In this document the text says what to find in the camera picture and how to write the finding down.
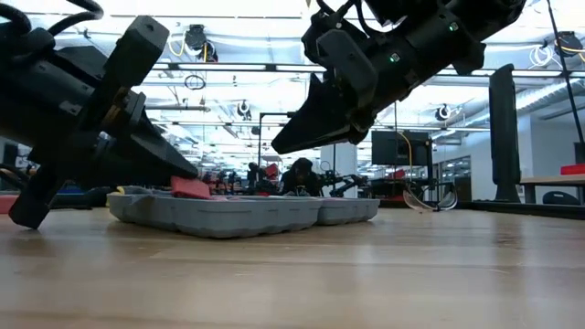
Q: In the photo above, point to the tall black column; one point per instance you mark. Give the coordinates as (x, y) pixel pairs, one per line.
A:
(504, 137)

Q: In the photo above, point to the white building column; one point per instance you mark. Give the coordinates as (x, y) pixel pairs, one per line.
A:
(347, 160)

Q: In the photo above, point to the red background block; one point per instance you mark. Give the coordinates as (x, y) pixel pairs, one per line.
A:
(573, 169)

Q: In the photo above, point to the black background robot arm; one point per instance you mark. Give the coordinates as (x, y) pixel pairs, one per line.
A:
(343, 180)

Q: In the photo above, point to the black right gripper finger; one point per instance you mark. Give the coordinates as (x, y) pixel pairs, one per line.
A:
(329, 119)

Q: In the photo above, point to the black aluminium table frame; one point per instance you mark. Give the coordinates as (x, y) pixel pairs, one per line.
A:
(525, 209)

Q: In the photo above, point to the black monitor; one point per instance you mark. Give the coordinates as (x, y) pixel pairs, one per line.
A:
(388, 148)

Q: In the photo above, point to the wooden background table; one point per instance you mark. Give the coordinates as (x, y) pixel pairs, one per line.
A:
(548, 180)

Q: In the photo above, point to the pink holder black hex keys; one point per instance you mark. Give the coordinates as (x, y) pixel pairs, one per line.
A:
(189, 188)

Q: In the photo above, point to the black background frame stand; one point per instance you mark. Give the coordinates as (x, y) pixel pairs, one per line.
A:
(259, 137)

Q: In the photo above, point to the grey black glove white print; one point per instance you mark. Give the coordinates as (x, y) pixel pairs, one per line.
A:
(98, 196)

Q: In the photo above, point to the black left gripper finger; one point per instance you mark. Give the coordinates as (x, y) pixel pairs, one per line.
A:
(137, 45)
(32, 205)

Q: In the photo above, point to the grey plastic tool case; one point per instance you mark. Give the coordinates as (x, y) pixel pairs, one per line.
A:
(205, 217)

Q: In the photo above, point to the person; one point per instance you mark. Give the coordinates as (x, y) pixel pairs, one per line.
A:
(299, 178)

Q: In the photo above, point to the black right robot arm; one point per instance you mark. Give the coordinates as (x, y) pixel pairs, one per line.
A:
(493, 13)

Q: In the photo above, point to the black clear safety glasses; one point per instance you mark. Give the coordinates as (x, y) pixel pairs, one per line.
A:
(413, 201)

